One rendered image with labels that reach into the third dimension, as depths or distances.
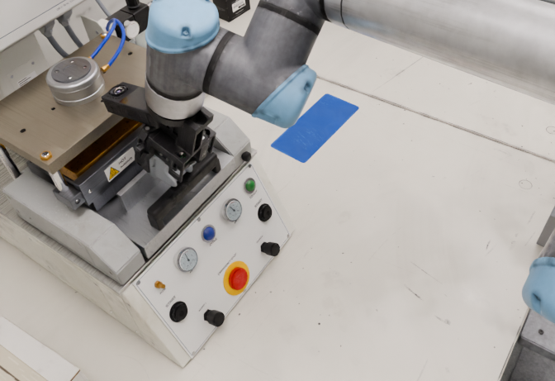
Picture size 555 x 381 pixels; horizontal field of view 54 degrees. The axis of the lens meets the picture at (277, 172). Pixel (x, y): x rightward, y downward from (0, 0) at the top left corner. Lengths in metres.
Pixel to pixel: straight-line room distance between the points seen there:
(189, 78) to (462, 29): 0.29
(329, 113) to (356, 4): 0.79
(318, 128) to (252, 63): 0.71
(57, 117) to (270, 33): 0.40
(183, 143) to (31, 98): 0.29
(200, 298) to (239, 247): 0.12
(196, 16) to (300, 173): 0.65
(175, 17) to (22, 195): 0.46
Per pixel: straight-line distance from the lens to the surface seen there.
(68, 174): 0.87
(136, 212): 0.88
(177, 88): 0.64
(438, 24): 0.51
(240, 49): 0.60
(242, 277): 0.99
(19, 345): 0.98
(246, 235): 0.99
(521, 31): 0.49
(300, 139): 1.26
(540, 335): 1.04
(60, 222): 0.87
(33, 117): 0.89
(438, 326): 1.00
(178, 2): 0.61
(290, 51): 0.59
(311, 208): 1.12
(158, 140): 0.75
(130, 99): 0.77
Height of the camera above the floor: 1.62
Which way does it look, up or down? 47 degrees down
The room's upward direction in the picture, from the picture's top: 5 degrees counter-clockwise
